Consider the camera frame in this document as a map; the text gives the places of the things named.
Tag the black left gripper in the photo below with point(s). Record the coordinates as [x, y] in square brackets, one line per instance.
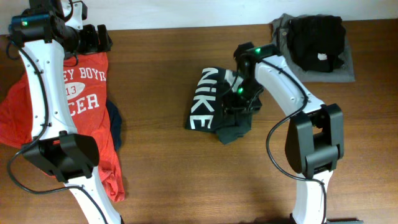
[106, 42]

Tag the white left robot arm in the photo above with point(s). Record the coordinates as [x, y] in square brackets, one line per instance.
[45, 35]

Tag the grey folded garment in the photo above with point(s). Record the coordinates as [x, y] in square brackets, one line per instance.
[344, 74]

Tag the red soccer t-shirt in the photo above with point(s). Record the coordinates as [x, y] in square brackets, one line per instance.
[86, 89]

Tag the black folded garment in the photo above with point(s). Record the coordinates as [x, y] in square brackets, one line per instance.
[316, 42]

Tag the navy blue garment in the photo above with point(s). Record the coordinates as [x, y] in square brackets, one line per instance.
[115, 124]

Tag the dark green t-shirt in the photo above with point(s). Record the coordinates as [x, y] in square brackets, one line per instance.
[219, 106]

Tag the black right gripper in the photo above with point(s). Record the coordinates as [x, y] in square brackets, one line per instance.
[230, 102]

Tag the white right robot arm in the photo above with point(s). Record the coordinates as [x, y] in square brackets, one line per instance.
[314, 142]

